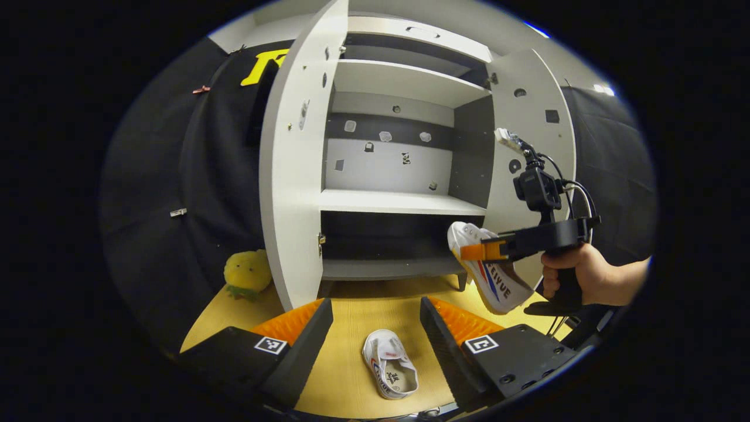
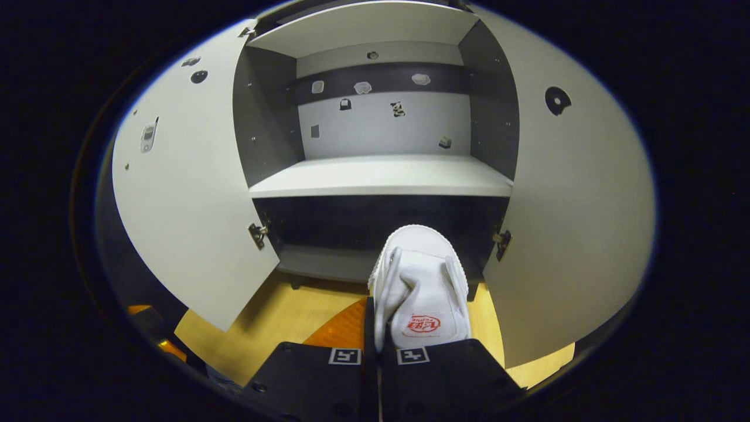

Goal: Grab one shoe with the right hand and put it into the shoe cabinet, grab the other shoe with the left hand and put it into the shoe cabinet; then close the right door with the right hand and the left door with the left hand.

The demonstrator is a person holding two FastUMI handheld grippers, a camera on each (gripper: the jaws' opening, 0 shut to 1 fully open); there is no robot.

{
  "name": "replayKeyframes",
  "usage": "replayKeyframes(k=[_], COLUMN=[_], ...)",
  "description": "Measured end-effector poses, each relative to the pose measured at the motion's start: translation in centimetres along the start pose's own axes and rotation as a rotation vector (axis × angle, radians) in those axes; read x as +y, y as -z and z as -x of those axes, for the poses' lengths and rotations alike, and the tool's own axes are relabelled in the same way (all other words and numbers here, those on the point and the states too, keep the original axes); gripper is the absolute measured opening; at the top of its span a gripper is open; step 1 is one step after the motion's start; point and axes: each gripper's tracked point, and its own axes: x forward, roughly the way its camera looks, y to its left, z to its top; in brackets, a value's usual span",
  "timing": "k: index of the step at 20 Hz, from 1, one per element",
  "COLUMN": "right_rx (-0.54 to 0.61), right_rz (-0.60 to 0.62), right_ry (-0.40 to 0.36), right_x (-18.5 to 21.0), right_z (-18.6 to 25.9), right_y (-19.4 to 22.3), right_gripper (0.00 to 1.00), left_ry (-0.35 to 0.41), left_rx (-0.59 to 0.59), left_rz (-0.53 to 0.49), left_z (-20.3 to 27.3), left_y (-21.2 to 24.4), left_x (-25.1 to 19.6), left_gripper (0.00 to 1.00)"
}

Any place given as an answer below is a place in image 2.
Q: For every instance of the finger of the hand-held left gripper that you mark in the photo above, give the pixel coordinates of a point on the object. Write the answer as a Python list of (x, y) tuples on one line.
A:
[(170, 346)]

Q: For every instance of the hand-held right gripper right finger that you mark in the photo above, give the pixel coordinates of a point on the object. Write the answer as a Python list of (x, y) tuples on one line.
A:
[(445, 381)]

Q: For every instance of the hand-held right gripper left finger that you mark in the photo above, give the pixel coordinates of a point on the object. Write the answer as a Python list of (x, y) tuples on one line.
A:
[(316, 381)]

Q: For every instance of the white canvas shoe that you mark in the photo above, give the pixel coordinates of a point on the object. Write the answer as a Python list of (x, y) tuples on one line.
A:
[(422, 275)]

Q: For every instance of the grey shoe cabinet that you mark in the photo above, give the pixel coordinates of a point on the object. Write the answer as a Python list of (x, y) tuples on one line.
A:
[(381, 176)]

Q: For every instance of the metal door hinge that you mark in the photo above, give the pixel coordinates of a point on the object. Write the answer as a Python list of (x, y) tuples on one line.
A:
[(258, 235), (502, 243)]

